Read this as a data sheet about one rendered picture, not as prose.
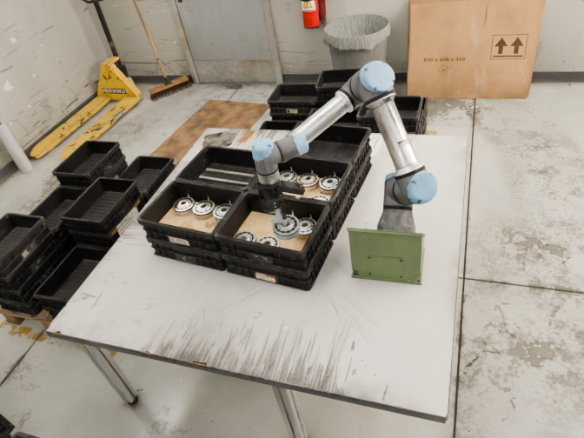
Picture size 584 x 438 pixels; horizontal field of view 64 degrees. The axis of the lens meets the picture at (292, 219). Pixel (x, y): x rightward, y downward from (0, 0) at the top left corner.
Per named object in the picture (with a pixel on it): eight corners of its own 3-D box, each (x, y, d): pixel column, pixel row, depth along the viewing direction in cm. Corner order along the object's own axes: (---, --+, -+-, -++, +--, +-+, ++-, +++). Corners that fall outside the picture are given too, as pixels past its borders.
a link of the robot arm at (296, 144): (295, 134, 170) (268, 144, 168) (303, 129, 159) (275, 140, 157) (303, 155, 171) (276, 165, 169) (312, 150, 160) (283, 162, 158)
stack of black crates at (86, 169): (110, 189, 370) (86, 140, 341) (142, 191, 360) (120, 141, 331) (80, 222, 343) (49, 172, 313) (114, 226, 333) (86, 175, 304)
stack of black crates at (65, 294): (91, 269, 302) (76, 244, 287) (130, 275, 292) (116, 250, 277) (51, 320, 274) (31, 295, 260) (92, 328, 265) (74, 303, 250)
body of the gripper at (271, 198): (260, 203, 177) (254, 177, 169) (282, 196, 177) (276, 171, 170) (264, 215, 171) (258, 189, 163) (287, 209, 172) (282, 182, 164)
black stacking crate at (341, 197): (354, 182, 220) (352, 162, 212) (333, 224, 201) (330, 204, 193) (278, 173, 235) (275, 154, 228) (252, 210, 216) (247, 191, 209)
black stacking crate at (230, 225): (332, 225, 200) (329, 204, 193) (307, 275, 181) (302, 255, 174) (251, 211, 216) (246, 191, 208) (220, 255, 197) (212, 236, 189)
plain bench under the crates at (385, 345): (458, 229, 299) (468, 136, 253) (436, 499, 189) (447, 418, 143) (232, 209, 351) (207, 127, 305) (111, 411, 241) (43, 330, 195)
